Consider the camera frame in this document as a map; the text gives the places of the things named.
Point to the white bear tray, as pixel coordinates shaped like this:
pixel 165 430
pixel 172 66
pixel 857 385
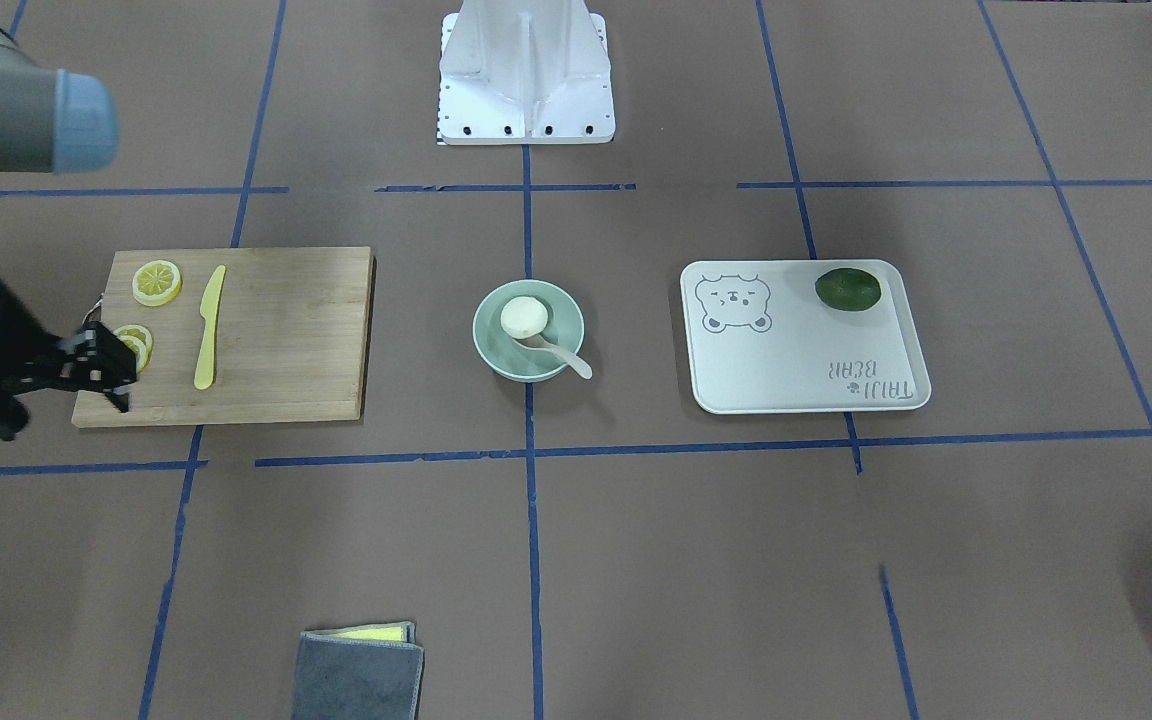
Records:
pixel 760 341

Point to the lemon slice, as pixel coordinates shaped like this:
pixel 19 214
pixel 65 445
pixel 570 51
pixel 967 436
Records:
pixel 156 283
pixel 141 341

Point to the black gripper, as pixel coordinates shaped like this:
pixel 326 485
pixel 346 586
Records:
pixel 8 340

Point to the yellow sponge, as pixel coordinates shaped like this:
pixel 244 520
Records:
pixel 391 632

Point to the lemon slice far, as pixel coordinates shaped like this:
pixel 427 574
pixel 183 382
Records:
pixel 156 283

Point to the green ceramic bowl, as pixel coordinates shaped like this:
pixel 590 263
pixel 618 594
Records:
pixel 566 328

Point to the white spoon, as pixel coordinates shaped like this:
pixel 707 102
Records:
pixel 568 358

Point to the white steamed bun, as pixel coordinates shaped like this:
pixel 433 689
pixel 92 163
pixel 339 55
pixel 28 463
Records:
pixel 524 317

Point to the lemon slice near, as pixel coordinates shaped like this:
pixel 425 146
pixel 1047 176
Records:
pixel 141 341

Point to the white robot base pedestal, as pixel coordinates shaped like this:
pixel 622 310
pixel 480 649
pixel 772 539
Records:
pixel 524 73

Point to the wooden cutting board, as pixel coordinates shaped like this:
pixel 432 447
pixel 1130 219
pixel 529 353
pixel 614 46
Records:
pixel 293 333

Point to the yellow plastic knife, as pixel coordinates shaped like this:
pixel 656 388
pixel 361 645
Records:
pixel 205 368

